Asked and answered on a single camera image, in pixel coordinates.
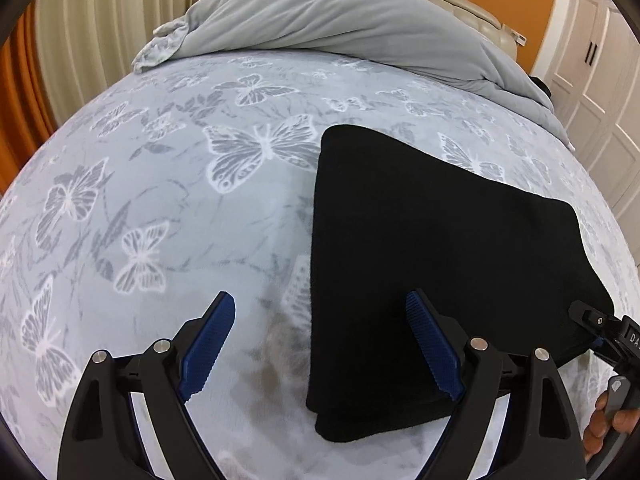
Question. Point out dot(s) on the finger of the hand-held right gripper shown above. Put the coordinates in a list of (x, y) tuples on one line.
[(587, 316)]

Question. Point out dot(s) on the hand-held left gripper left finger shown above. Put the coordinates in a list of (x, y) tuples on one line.
[(210, 340)]

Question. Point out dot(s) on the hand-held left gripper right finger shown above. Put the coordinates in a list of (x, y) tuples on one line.
[(432, 345)]

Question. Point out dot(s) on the black pants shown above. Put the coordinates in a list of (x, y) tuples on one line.
[(425, 220)]

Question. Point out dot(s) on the person's right hand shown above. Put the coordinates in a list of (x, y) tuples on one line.
[(595, 430)]

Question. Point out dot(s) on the butterfly print bed sheet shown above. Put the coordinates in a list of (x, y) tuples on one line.
[(165, 160)]

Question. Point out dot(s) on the dark object beside bed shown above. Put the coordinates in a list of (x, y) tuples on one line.
[(541, 87)]

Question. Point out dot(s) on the white wardrobe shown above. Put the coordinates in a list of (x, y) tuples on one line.
[(595, 75)]

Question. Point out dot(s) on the orange curtain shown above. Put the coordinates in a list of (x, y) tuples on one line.
[(22, 95)]

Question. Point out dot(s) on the cream pleated curtain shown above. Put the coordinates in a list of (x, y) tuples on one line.
[(110, 25)]

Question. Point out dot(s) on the grey duvet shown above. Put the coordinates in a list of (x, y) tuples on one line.
[(325, 15)]

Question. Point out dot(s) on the wall switch panel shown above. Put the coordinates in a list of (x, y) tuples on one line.
[(515, 35)]

